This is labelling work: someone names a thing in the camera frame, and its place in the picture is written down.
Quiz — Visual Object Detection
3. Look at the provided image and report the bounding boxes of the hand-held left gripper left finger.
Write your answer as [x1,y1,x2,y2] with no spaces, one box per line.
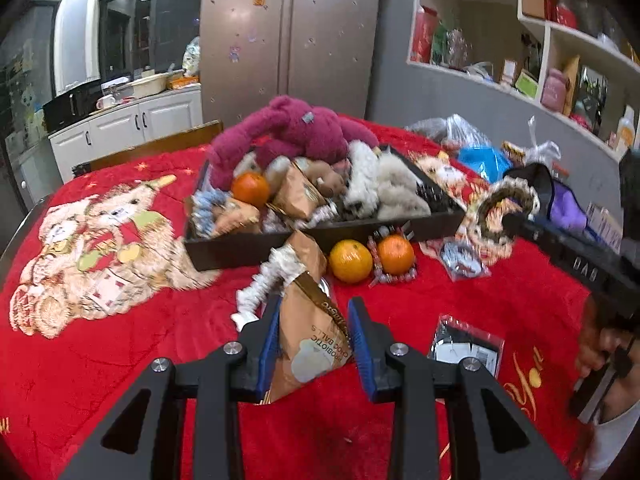
[60,295,282,480]

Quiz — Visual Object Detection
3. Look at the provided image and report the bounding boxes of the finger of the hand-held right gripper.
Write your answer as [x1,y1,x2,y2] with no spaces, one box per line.
[500,211,548,248]

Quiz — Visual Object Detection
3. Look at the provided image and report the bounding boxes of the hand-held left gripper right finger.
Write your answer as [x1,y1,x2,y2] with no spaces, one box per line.
[348,296,571,480]

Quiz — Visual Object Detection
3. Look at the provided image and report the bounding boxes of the brown snack packet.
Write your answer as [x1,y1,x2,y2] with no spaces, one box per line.
[271,164,327,222]
[269,269,357,405]
[284,229,329,287]
[214,199,262,237]

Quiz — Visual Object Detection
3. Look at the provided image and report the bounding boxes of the tan fuzzy ring scrunchie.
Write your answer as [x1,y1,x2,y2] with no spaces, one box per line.
[466,179,542,257]

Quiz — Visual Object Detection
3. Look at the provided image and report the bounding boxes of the black tray box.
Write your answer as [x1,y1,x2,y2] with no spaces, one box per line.
[183,144,468,273]

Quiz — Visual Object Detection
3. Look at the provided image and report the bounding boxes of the magenta plush bear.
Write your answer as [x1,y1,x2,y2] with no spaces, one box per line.
[206,94,381,190]

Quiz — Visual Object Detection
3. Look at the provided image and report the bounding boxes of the person's right hand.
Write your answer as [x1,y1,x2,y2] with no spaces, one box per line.
[574,299,617,380]

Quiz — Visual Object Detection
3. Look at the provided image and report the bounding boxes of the small pale box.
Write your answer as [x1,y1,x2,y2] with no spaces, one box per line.
[584,201,624,252]

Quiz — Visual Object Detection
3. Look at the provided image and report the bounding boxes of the purple cloth pouch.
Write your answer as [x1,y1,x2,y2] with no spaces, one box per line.
[546,179,589,234]

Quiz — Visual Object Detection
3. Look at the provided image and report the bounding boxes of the black eye mask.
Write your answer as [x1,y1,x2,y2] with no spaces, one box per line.
[501,161,554,197]

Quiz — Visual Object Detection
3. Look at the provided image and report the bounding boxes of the small clear bead packet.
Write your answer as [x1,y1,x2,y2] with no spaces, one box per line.
[439,239,492,282]

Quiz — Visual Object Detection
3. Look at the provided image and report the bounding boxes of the blue plastic bag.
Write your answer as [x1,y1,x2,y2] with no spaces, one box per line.
[456,144,514,184]

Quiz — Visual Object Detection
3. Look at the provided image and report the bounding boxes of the white knitted hair band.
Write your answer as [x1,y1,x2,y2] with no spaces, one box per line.
[231,246,302,332]

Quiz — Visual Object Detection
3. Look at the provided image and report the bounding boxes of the knotted clear plastic bag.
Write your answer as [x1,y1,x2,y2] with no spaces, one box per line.
[526,116,562,167]

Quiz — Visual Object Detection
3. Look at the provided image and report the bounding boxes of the orange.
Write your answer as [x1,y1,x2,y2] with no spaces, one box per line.
[328,239,374,284]
[231,172,271,207]
[375,234,417,277]

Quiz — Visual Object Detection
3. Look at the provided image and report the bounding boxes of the black item in clear packet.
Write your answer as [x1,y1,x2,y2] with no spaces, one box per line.
[427,314,506,377]

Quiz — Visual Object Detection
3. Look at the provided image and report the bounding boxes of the grey fluffy fur piece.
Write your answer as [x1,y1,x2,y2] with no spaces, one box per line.
[375,154,432,217]

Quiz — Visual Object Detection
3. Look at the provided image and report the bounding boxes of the clear plastic bag dark contents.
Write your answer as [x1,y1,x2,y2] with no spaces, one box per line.
[404,117,451,147]

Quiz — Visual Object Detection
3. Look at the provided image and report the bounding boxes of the pink box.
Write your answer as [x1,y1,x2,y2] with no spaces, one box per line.
[541,66,569,109]

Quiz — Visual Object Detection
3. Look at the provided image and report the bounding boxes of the light green box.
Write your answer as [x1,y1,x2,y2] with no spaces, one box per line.
[514,69,542,99]

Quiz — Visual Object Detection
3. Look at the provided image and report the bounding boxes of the white bottle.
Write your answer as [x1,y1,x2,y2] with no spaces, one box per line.
[614,106,637,149]

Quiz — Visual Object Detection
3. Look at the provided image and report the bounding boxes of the red printed blanket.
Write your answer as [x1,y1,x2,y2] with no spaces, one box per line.
[0,114,622,480]

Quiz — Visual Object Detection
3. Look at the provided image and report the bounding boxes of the blue grey scrunchie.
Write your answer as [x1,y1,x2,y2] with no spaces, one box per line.
[189,189,227,239]

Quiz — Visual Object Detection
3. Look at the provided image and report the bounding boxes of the white fluffy fur piece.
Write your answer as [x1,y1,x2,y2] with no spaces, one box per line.
[344,141,382,217]

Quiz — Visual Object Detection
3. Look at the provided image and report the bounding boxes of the small brown plush toy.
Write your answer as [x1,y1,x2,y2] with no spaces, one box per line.
[304,161,349,197]

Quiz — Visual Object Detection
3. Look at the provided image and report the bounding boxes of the red box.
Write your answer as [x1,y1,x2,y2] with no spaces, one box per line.
[409,6,442,64]

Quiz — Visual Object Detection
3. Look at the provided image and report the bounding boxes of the white kitchen cabinet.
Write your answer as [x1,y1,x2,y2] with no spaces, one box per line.
[47,84,204,184]

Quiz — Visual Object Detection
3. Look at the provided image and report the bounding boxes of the cream basin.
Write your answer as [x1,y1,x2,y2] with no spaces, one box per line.
[130,71,172,99]

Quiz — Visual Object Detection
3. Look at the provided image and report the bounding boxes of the silver refrigerator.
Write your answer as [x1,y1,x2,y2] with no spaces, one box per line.
[199,0,384,129]

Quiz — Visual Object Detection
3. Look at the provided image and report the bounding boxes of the black microwave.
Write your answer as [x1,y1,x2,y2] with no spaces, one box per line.
[41,81,104,134]

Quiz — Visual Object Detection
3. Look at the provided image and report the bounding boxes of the glass sliding door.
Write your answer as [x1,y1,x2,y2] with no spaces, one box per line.
[0,1,62,213]

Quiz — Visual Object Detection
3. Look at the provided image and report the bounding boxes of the dark kitchen window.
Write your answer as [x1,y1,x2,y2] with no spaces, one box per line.
[96,0,204,82]

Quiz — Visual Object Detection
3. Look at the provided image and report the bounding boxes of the colourful crystal bracelet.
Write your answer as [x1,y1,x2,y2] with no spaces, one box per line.
[366,226,419,287]

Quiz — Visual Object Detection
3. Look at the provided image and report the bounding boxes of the white wall shelf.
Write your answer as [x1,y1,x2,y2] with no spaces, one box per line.
[405,0,640,163]

